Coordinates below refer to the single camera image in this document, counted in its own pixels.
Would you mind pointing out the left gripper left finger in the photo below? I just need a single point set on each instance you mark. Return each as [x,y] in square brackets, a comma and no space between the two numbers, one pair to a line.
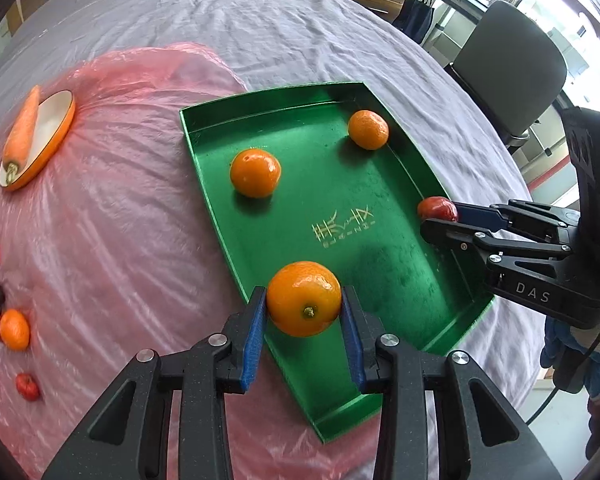
[125,434]

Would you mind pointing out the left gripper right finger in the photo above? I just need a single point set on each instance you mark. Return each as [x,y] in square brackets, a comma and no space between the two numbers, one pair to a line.
[479,434]

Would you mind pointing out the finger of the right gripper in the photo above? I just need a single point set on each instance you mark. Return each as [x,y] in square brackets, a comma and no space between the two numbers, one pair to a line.
[518,215]
[507,262]

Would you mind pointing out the orange cluster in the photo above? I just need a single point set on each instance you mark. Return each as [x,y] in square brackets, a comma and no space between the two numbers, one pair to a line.
[15,330]

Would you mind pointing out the small orange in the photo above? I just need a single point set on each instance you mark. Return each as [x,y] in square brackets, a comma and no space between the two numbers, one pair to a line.
[368,130]
[255,173]

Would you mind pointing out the large orange front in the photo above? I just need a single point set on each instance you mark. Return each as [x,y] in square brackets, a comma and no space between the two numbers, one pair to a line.
[303,299]

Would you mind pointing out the blue gloved right hand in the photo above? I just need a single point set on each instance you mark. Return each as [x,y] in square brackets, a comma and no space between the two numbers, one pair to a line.
[574,354]

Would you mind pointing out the grey office chair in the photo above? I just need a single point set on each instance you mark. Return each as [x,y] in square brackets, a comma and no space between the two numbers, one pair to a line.
[512,71]

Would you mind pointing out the green metal tray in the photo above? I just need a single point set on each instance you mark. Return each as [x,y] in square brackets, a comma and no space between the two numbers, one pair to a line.
[353,211]

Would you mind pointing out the pink plastic sheet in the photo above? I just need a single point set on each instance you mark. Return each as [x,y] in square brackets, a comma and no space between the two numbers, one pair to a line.
[110,248]

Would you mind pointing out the navy tote bag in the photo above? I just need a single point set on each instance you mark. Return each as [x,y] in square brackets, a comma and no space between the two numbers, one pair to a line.
[415,19]

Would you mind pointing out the grey bed sheet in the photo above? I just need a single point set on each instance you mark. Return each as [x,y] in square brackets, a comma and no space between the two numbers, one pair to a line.
[272,43]

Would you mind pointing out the carrot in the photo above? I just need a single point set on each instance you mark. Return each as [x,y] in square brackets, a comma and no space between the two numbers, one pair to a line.
[19,141]

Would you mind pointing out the orange oval dish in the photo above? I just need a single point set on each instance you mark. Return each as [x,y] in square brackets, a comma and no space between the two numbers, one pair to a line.
[55,116]

